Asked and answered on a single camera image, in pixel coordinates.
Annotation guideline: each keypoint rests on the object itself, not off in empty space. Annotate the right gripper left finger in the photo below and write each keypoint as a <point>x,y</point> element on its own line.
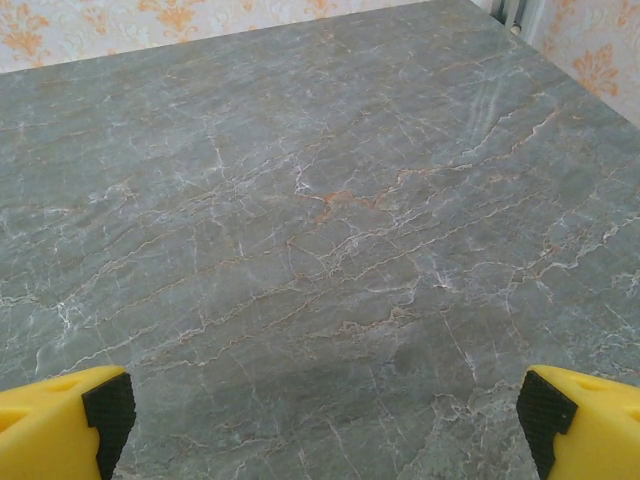
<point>55,430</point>

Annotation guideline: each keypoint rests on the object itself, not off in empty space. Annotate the right aluminium frame post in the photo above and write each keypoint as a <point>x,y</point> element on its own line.
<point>525,12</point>

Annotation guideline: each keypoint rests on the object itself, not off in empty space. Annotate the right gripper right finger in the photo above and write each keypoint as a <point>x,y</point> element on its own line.
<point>595,435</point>

